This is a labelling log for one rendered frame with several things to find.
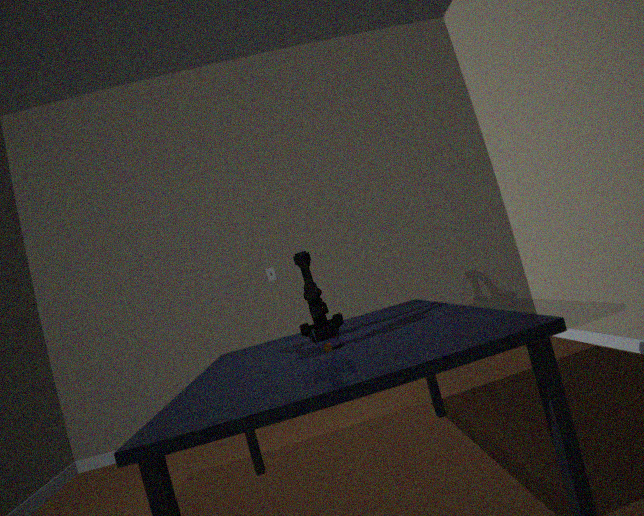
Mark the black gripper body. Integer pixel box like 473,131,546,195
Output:
300,307,344,336

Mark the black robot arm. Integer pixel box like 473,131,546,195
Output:
293,251,329,324

